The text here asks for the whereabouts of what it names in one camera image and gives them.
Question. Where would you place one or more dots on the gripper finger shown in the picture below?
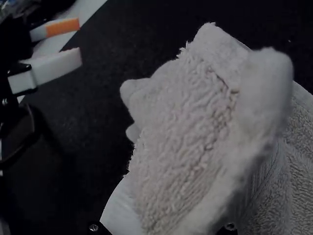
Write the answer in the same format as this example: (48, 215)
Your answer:
(215, 215)
(119, 215)

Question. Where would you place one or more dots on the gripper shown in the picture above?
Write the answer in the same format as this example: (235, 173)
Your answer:
(12, 41)

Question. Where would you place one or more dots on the pale towel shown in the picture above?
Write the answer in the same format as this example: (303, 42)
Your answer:
(185, 122)

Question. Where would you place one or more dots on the black mat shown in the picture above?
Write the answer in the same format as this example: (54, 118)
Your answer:
(110, 73)

